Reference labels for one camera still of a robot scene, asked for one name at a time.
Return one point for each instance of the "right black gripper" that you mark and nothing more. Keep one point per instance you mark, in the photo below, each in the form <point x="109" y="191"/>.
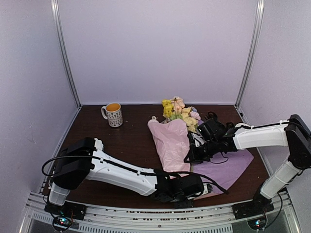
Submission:
<point x="193" y="156"/>

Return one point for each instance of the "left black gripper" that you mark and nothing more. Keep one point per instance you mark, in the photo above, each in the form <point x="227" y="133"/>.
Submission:
<point x="181" y="206"/>

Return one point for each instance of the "pale yellow fake flower bunch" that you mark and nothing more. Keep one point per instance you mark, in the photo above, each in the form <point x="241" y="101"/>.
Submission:
<point x="191" y="123"/>

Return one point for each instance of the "black ribbon gold lettering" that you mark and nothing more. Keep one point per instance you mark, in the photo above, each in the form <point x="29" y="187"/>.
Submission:
<point x="212" y="115"/>

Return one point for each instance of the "purple wrapping paper sheet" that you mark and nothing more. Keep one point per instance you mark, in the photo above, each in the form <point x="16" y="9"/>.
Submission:
<point x="180" y="150"/>

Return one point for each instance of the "peach fake flower stem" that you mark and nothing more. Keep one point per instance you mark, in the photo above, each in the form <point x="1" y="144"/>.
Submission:
<point x="178" y="104"/>

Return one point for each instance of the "bright yellow fake flower stem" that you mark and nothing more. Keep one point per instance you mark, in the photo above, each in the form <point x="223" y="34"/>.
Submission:
<point x="168" y="108"/>

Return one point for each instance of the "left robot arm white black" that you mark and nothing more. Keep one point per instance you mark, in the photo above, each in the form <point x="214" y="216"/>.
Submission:
<point x="86" y="160"/>

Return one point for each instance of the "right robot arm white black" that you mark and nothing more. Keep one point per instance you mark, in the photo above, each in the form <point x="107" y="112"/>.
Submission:
<point x="292" y="136"/>

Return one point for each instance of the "small white floral cup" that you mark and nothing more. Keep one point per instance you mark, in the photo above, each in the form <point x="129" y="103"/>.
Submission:
<point x="241" y="125"/>

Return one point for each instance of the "white floral mug yellow inside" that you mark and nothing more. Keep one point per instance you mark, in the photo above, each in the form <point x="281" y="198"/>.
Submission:
<point x="113" y="114"/>

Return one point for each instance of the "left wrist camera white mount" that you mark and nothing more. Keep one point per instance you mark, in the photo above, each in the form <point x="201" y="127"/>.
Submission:
<point x="209" y="188"/>

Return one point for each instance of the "aluminium front rail frame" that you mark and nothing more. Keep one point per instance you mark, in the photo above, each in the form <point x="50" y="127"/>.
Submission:
<point x="211" y="219"/>

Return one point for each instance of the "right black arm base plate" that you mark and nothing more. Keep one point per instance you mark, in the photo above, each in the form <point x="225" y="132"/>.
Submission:
<point x="251" y="208"/>

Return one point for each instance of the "right aluminium corner post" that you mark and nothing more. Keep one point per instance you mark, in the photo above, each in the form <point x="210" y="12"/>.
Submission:
<point x="252" y="50"/>

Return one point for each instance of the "aluminium corner post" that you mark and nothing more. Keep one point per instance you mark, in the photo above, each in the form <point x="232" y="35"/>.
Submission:
<point x="252" y="50"/>
<point x="63" y="51"/>

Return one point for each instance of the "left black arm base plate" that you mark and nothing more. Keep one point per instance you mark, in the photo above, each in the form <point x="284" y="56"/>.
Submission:
<point x="69" y="209"/>

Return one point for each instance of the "left aluminium corner post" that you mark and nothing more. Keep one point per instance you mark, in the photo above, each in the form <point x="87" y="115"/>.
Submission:
<point x="63" y="51"/>

